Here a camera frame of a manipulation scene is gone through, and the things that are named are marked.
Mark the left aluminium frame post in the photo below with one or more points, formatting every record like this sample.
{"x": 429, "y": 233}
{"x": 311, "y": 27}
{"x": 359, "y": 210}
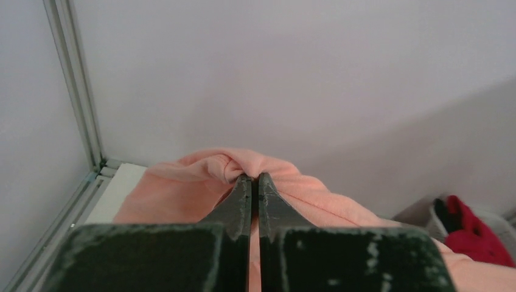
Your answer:
{"x": 65, "y": 32}

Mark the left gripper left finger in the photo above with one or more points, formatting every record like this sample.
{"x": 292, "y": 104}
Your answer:
{"x": 211, "y": 255}

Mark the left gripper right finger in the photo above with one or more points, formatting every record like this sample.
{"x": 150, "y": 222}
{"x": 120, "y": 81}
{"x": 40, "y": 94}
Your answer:
{"x": 296, "y": 255}

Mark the white plastic basket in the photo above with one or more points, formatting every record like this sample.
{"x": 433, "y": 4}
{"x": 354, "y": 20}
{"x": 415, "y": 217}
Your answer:
{"x": 499, "y": 226}

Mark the salmon pink t-shirt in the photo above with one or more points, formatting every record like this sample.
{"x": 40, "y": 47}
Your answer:
{"x": 187, "y": 190}

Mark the black t-shirt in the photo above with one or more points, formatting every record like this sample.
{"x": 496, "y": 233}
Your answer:
{"x": 450, "y": 222}

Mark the red t-shirt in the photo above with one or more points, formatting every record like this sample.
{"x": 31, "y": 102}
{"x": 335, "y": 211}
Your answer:
{"x": 469, "y": 235}

